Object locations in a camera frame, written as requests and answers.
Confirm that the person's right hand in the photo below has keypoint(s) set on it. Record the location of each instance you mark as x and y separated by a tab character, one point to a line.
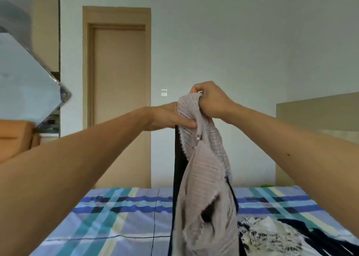
214	101

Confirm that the person's left hand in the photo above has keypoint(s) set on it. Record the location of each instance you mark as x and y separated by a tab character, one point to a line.
164	116

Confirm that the person's right fingers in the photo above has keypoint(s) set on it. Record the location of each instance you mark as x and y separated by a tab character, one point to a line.
197	89

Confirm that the person's left thumb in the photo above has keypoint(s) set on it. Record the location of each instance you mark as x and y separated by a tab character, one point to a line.
187	122

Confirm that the beige knitted garment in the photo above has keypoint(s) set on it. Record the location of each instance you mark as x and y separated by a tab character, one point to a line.
202	185

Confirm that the person's left forearm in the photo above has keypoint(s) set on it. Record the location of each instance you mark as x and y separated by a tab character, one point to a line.
70	163

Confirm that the person's right forearm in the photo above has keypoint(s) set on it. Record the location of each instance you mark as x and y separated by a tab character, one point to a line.
303	157

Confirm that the black garment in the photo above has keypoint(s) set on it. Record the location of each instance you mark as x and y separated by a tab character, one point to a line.
178	168

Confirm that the beige wooden door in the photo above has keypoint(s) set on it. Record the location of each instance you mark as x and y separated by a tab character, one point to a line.
119	95

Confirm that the blue plaid bed sheet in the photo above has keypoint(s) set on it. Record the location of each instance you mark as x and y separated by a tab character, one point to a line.
117	219

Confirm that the beige wooden headboard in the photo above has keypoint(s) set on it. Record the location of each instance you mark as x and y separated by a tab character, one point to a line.
317	124

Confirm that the black and white patterned cloth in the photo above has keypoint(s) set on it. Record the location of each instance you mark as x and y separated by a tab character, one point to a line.
283	236

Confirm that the open window pane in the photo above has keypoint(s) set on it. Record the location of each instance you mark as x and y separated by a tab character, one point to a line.
25	81

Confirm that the orange wooden furniture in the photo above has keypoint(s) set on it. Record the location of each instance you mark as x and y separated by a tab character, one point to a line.
15	138

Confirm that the white wall switch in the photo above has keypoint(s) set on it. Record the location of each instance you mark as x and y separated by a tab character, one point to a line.
164	93

